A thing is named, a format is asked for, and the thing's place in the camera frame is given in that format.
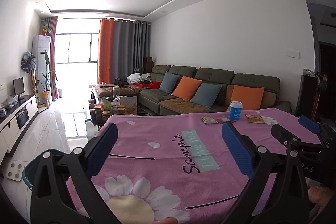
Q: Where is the gold snack packet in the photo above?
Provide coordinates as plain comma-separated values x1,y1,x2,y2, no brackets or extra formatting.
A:
245,114,265,124

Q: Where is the tall green potted plant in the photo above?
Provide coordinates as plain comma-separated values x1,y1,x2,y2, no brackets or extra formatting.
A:
35,50,58,109

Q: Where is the dark folded table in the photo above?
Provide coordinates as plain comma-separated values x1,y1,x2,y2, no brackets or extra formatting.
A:
295,69,327,120

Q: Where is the orange cushion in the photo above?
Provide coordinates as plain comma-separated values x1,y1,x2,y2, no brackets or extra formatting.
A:
172,76,202,101
230,85,264,110

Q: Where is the white black TV cabinet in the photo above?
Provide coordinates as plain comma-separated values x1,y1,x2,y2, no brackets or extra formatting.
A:
0,95,38,162

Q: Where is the teal plastic trash bin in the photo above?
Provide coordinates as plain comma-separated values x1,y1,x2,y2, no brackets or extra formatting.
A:
22,149,66,191

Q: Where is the white bathroom scale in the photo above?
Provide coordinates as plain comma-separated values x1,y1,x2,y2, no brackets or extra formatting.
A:
5,161,25,181

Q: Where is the right hand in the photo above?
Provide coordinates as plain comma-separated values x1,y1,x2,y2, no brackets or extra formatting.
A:
308,186,334,210

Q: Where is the blue-grey cushion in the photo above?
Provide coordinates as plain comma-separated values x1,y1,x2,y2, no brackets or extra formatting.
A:
190,83,222,109
159,72,179,94

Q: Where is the grey curtain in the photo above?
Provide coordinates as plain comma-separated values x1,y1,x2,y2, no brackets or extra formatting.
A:
111,20,151,80

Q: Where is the pink floral tablecloth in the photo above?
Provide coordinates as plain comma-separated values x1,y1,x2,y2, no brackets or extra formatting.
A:
65,107,324,224

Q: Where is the white wall switch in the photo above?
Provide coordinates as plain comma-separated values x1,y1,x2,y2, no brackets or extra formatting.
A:
287,50,301,59

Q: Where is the dark coffee table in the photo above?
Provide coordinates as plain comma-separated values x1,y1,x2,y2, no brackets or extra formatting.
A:
88,96,139,128

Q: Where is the blue white paper cup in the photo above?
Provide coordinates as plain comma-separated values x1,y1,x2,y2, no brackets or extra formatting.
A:
230,101,243,121

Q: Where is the red mooncake packet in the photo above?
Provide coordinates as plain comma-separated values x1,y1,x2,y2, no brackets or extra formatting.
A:
216,117,235,124

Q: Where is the beige biscuit packet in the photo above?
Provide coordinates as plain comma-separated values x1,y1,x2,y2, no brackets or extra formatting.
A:
202,117,218,124

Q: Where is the green sectional sofa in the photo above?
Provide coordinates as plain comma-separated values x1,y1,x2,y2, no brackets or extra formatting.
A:
91,65,291,115

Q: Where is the orange curtain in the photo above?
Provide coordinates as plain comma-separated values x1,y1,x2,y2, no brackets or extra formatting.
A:
97,18,114,84

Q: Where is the white standing air conditioner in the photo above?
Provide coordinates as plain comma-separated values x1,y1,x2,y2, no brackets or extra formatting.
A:
32,35,51,105

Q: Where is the small black monitor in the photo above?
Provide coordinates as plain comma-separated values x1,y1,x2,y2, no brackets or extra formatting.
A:
13,77,25,101

